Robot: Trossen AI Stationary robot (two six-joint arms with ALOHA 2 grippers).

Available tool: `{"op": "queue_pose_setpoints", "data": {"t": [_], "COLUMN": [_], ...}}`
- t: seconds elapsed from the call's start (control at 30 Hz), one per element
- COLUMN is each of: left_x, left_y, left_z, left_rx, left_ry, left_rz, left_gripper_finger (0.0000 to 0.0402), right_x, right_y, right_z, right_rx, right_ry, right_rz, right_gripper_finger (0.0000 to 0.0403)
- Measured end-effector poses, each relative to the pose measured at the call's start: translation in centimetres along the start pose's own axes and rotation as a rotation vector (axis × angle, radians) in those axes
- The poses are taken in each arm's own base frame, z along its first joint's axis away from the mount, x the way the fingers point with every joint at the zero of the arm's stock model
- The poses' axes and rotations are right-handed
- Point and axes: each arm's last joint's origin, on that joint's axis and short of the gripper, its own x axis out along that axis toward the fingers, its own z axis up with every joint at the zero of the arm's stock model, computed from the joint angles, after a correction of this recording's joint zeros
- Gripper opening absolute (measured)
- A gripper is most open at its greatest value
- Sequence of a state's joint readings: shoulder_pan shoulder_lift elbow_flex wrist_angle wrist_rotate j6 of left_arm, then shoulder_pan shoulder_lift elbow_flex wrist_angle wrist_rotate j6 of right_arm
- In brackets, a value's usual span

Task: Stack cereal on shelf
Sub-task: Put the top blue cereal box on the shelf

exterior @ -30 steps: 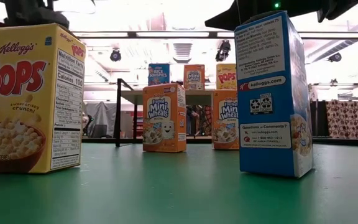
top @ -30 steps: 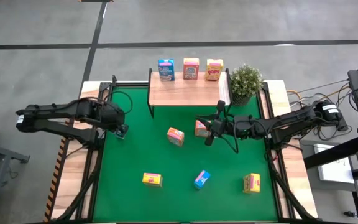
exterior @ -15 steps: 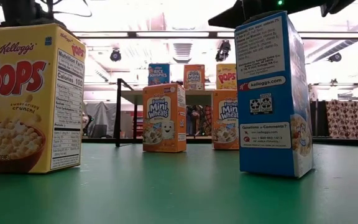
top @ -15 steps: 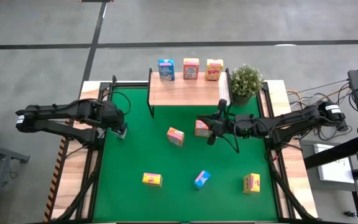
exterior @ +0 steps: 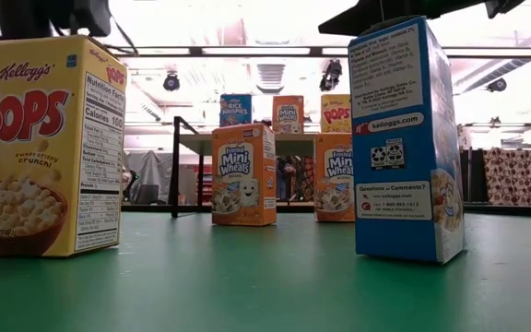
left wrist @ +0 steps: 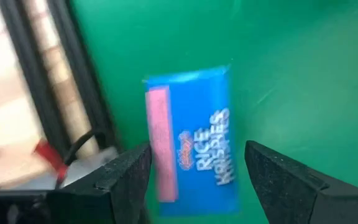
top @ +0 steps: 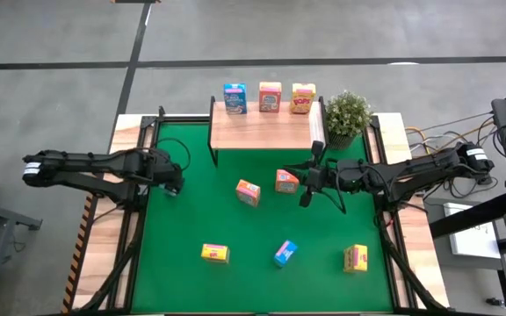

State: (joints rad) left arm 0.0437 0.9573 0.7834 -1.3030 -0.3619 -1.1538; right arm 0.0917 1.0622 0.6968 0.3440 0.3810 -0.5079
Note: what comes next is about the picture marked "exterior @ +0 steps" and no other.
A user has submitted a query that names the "orange Mini-Wheats cereal box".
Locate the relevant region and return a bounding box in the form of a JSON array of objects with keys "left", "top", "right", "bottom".
[
  {"left": 313, "top": 132, "right": 355, "bottom": 223},
  {"left": 211, "top": 122, "right": 277, "bottom": 227},
  {"left": 272, "top": 94, "right": 305, "bottom": 135}
]

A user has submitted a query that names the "blue Rice Krispies cereal box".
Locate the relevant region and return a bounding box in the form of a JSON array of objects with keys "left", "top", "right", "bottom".
[
  {"left": 347, "top": 15, "right": 466, "bottom": 265},
  {"left": 219, "top": 93, "right": 254, "bottom": 127}
]

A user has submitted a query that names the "yellow Corn Pops cereal box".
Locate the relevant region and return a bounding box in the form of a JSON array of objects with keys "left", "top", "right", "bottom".
[
  {"left": 0, "top": 34, "right": 128, "bottom": 258},
  {"left": 320, "top": 93, "right": 352, "bottom": 134}
]

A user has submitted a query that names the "person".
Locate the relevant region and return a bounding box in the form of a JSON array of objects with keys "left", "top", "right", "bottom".
[{"left": 276, "top": 156, "right": 300, "bottom": 204}]

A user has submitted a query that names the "orange mandala tapestry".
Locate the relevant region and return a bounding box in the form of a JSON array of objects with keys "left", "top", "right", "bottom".
[{"left": 297, "top": 155, "right": 315, "bottom": 202}]

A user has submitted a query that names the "ceiling air vent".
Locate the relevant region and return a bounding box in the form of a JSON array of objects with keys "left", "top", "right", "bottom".
[{"left": 255, "top": 63, "right": 286, "bottom": 93}]

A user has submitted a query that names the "grey fabric cover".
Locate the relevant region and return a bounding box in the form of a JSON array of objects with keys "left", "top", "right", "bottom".
[{"left": 124, "top": 149, "right": 174, "bottom": 204}]

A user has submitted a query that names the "green table mat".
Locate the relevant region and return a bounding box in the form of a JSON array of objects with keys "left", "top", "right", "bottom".
[{"left": 0, "top": 210, "right": 531, "bottom": 332}]

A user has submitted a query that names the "overhead light bar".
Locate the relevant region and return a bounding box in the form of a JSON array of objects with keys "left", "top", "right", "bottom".
[{"left": 106, "top": 44, "right": 531, "bottom": 59}]

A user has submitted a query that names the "brown white patterned cloth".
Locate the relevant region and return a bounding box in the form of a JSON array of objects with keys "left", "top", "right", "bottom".
[{"left": 482, "top": 147, "right": 531, "bottom": 207}]

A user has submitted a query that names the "black ceiling camera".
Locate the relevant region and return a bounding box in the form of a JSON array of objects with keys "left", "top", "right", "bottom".
[{"left": 319, "top": 59, "right": 343, "bottom": 92}]

